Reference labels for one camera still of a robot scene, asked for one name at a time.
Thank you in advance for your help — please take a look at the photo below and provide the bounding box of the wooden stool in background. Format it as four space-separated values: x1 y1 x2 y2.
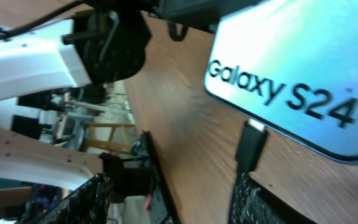
82 123 135 156

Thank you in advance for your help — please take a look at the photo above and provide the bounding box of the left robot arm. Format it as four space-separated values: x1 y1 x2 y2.
0 0 253 101

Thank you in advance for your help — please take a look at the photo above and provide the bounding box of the black USB charger cable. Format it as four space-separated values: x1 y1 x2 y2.
234 118 269 178

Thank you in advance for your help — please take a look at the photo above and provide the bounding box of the blue Galaxy smartphone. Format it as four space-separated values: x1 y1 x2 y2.
204 0 358 164

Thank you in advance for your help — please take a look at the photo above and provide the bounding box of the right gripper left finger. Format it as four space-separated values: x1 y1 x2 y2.
19 173 113 224

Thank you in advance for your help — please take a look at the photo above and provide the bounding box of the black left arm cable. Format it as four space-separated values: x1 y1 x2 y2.
0 0 83 44

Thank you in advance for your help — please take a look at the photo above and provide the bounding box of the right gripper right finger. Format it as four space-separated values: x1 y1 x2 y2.
228 173 315 224

